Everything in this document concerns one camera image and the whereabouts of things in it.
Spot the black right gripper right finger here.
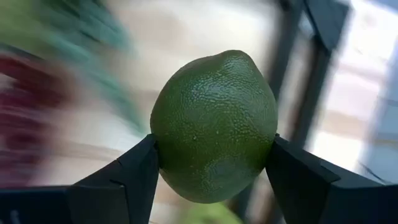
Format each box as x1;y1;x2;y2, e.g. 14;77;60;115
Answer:
266;134;398;224

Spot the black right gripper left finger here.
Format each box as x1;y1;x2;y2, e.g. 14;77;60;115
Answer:
0;133;160;224

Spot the green lime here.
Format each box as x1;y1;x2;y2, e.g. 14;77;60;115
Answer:
149;49;279;204

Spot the green mango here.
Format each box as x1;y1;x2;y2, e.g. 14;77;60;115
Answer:
183;201;245;224

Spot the red pomegranate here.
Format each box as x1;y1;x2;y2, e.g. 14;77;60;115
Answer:
0;54;75;187

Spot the black metal rig frame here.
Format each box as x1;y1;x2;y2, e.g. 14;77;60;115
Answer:
229;0;351;224

